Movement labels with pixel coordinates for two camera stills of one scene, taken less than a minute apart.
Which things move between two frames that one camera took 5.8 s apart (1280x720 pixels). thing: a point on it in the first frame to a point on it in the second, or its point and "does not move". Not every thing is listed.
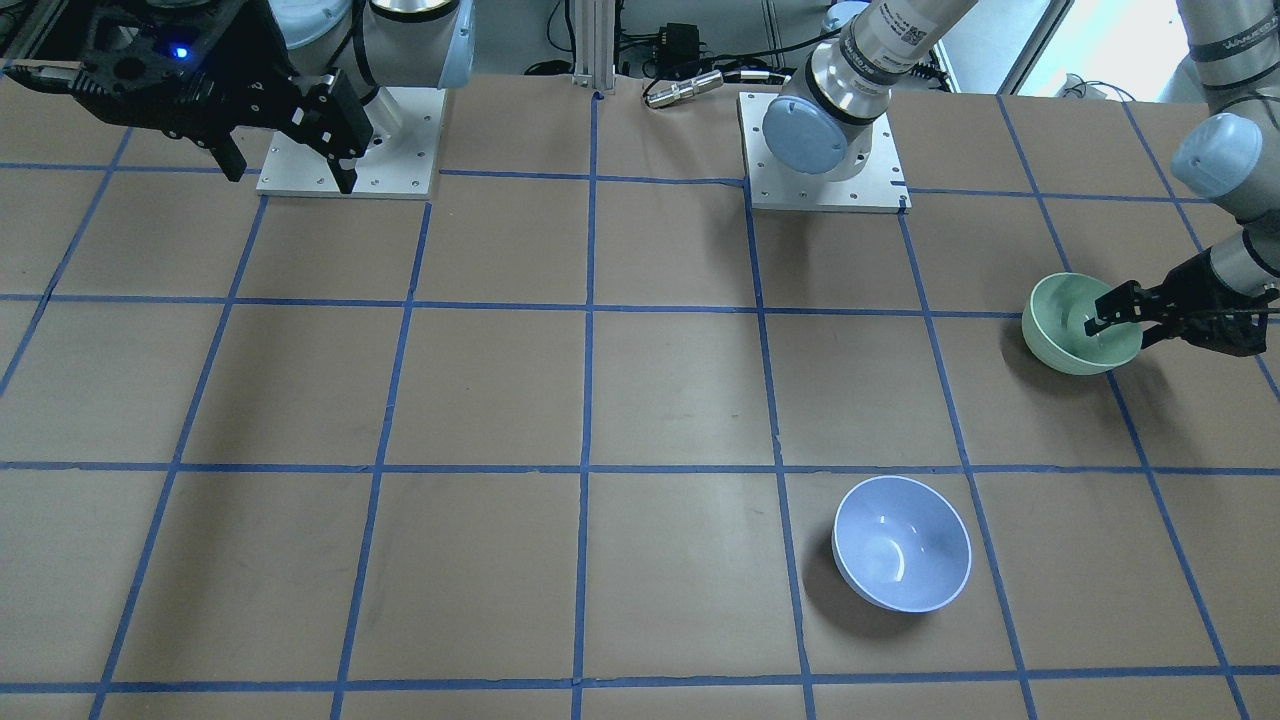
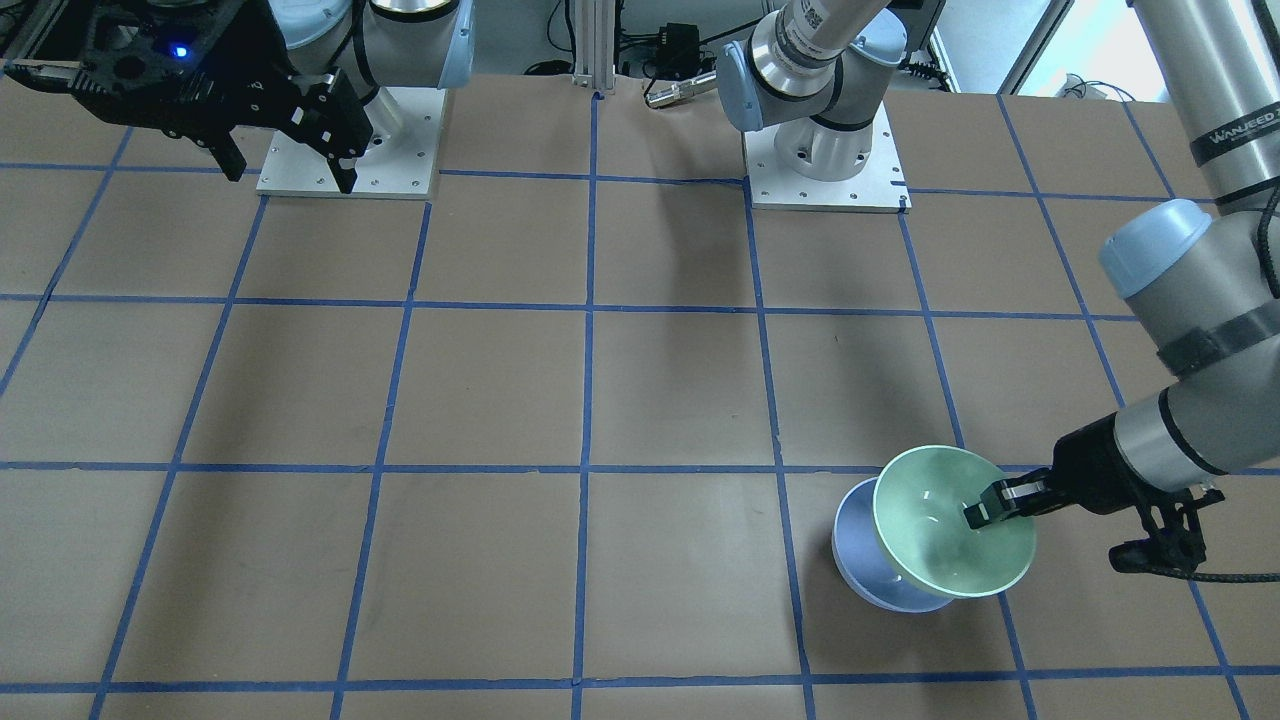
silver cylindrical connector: [676, 91] does not move
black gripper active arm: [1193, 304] to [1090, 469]
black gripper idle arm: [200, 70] does not move
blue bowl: [900, 545] does not move
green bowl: [1054, 327] to [918, 506]
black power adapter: [678, 52] does not move
